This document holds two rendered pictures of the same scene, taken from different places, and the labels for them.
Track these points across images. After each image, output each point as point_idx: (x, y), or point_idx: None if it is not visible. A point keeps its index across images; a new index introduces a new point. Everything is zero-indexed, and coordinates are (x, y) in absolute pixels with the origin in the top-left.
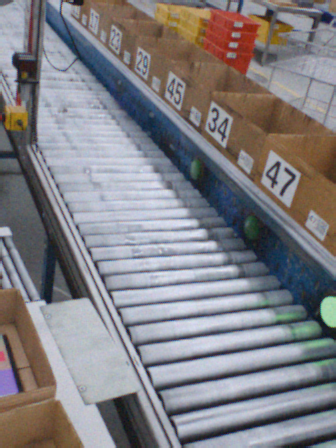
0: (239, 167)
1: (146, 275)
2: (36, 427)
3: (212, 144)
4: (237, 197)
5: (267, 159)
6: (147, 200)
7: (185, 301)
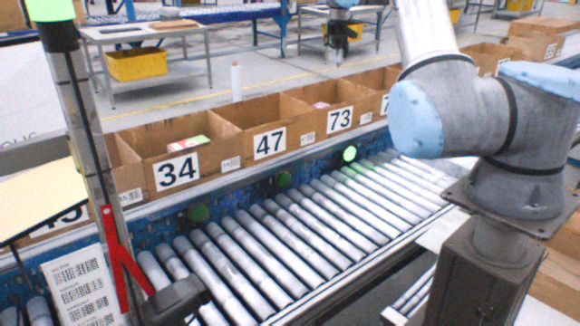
0: (225, 173)
1: (365, 225)
2: None
3: (177, 191)
4: (246, 186)
5: (252, 143)
6: (256, 245)
7: (372, 206)
